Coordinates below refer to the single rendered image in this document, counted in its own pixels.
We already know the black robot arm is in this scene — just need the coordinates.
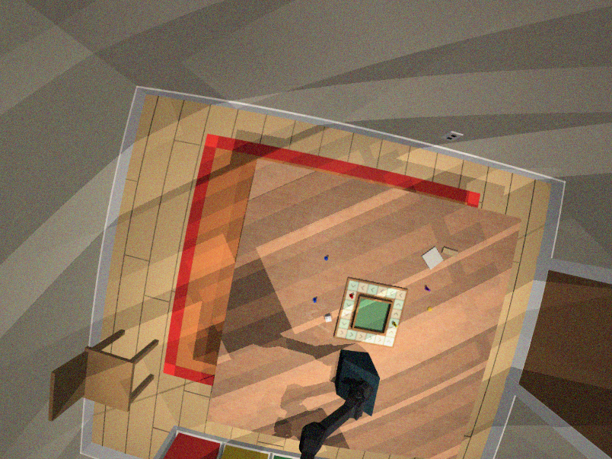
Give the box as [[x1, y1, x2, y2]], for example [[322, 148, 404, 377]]
[[299, 379, 374, 459]]

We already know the tan rectangular block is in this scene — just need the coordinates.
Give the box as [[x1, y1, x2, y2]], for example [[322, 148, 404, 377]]
[[441, 247, 458, 257]]

